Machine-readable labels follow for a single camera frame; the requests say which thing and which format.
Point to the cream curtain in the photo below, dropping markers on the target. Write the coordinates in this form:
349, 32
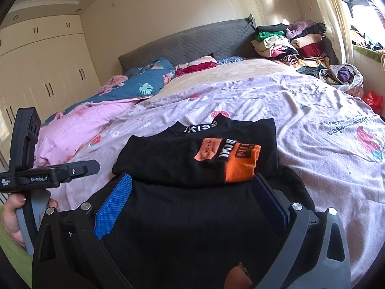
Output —
331, 15

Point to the blue floral quilt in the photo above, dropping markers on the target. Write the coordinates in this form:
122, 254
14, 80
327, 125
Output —
141, 87

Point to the pile of folded clothes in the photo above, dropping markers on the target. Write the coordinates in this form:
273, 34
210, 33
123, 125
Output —
297, 45

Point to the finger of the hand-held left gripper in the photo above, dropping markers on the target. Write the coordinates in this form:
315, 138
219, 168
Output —
81, 170

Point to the person's right hand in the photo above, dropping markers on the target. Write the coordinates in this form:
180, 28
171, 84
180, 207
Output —
237, 277

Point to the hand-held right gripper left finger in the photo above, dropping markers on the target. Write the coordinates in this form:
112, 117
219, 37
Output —
112, 204

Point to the black sweater with orange cuffs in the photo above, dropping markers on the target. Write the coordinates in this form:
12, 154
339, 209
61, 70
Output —
180, 159

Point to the pink quilt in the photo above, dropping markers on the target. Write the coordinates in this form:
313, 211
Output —
84, 126

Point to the window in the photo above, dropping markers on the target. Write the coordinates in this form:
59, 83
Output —
367, 3

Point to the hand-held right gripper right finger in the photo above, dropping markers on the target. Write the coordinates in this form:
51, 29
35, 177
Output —
269, 201

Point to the lilac strawberry print bedsheet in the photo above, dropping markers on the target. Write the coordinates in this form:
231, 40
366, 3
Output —
315, 144

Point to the cream wardrobe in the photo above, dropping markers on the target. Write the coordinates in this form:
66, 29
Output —
42, 72

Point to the grey quilted headboard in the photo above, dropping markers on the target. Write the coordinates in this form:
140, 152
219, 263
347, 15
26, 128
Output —
186, 45

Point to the clothes heap on windowsill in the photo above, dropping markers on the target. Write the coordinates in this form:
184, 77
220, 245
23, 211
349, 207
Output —
368, 43

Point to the person's left hand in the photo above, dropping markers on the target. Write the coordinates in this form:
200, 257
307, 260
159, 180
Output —
9, 216

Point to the blue patterned pillow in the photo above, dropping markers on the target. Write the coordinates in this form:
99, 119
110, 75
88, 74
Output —
231, 59

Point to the red cloth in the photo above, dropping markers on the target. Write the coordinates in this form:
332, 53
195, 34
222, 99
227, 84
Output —
198, 66

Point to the floral bag with purple cloth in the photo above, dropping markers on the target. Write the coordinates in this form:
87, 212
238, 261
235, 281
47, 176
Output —
343, 76

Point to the red plastic bag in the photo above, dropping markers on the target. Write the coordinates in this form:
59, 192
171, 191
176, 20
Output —
373, 101

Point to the yellow-green cloth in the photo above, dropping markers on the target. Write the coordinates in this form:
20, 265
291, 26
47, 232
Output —
13, 259

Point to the cream blanket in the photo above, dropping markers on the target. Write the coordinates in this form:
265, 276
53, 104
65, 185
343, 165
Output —
228, 75

